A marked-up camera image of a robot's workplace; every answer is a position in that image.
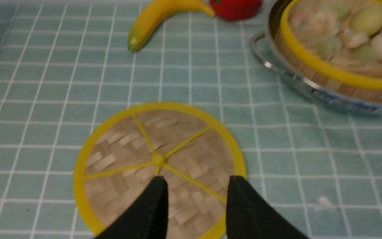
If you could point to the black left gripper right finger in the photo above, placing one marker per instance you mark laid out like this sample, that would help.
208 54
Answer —
249 216

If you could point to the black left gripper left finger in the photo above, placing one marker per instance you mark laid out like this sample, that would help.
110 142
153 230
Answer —
145 218

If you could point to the woven bamboo steamer lid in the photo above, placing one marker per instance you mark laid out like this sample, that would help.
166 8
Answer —
191 149

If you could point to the bamboo steamer basket yellow rim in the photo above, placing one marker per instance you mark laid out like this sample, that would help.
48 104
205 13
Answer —
316 38

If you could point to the green checkered tablecloth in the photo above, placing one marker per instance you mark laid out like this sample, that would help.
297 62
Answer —
64 69

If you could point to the yellow banana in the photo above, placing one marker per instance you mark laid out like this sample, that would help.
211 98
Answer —
156 13

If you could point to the red bell pepper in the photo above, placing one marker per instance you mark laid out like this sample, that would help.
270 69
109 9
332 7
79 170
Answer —
235 10

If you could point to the green round bun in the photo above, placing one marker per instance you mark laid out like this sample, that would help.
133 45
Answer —
367 20

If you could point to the stainless steel two-handled pot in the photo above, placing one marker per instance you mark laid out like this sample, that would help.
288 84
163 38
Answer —
264 49

